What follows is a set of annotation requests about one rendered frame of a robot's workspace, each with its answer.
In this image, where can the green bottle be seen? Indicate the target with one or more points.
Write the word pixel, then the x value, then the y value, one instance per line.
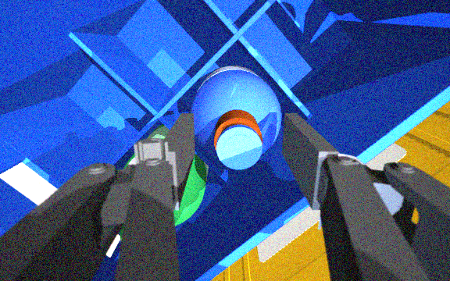
pixel 195 187

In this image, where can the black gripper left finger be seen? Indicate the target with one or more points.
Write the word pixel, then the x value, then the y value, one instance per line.
pixel 56 241

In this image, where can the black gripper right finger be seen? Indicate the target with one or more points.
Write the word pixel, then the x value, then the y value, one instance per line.
pixel 357 204

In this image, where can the yellow divided crate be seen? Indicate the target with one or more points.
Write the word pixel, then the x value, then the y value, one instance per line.
pixel 296 251

